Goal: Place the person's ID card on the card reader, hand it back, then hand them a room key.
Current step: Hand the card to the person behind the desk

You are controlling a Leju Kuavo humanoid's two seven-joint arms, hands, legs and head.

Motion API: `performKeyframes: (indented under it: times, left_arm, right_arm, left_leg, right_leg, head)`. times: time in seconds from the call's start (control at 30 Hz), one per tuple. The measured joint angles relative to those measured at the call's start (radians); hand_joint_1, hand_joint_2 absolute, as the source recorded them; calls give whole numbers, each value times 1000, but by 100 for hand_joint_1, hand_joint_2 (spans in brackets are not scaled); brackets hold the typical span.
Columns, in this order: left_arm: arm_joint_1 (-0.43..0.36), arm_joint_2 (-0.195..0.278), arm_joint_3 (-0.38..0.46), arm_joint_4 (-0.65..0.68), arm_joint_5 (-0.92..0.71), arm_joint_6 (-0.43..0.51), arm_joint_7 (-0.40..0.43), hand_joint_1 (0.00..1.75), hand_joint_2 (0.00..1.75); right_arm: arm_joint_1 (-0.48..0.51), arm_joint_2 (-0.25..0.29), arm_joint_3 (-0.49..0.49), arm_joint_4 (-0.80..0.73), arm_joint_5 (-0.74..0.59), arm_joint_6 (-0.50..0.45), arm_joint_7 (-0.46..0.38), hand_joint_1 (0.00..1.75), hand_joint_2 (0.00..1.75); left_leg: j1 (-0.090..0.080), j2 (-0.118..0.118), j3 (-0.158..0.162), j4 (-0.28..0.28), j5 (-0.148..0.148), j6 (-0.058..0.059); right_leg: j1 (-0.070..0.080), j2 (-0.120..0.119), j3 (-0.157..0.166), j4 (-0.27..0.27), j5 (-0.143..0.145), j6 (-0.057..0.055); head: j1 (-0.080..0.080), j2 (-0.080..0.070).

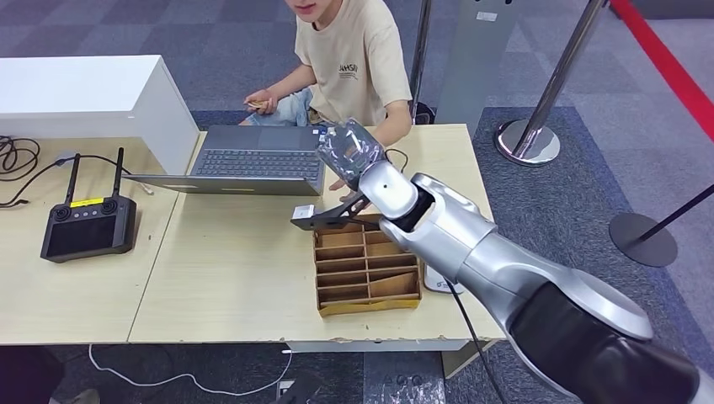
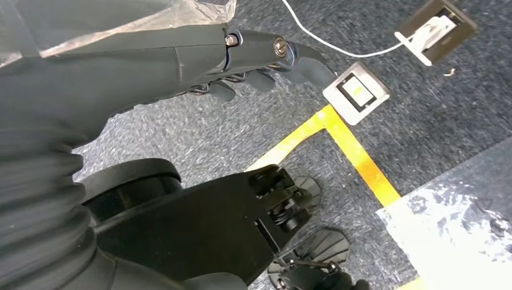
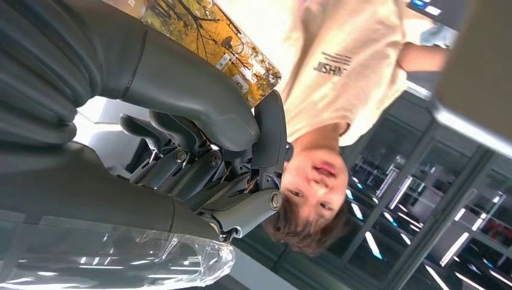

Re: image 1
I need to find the black coiled cable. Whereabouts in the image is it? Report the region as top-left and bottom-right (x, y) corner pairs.
(0, 135), (42, 183)

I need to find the white box cabinet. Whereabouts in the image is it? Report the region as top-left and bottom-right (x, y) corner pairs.
(0, 54), (200, 177)

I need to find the thin black cable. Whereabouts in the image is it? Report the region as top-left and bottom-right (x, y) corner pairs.
(0, 153), (156, 210)

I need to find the white card reader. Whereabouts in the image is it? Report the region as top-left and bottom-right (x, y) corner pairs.
(422, 262), (464, 295)

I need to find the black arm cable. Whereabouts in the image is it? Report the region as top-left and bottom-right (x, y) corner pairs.
(385, 147), (506, 404)

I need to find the person's right hand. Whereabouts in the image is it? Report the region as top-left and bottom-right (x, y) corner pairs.
(243, 88), (279, 115)

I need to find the person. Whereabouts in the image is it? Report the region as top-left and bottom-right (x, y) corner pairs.
(239, 0), (414, 212)
(0, 345), (102, 404)

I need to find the cardboard compartment organizer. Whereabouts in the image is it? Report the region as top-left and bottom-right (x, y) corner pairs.
(313, 214), (424, 318)

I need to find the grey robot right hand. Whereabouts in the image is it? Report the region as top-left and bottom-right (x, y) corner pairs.
(315, 118), (389, 194)

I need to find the grey kiosk panel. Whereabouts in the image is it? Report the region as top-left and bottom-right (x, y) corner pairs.
(434, 0), (528, 141)

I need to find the thin chrome pole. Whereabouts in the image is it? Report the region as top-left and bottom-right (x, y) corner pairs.
(408, 0), (436, 125)

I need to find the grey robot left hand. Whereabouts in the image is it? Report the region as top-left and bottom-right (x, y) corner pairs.
(273, 372), (325, 404)

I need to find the black remote controller with antennas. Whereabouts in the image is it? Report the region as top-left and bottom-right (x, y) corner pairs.
(40, 147), (138, 264)

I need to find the chrome stanchion post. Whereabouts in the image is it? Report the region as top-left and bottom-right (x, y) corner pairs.
(494, 0), (609, 167)

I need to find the grey open laptop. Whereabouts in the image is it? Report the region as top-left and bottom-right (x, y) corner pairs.
(121, 125), (329, 197)

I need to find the white floor cable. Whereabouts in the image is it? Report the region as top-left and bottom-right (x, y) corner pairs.
(88, 344), (295, 398)

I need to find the red barrier belt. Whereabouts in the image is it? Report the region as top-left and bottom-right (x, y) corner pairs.
(609, 0), (714, 141)

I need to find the black stanchion post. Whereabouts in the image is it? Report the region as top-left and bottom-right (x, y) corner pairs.
(608, 183), (714, 268)

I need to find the person's left hand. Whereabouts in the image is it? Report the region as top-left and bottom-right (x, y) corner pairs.
(328, 178), (374, 212)

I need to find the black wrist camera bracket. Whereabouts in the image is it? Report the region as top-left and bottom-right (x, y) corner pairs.
(290, 192), (386, 232)

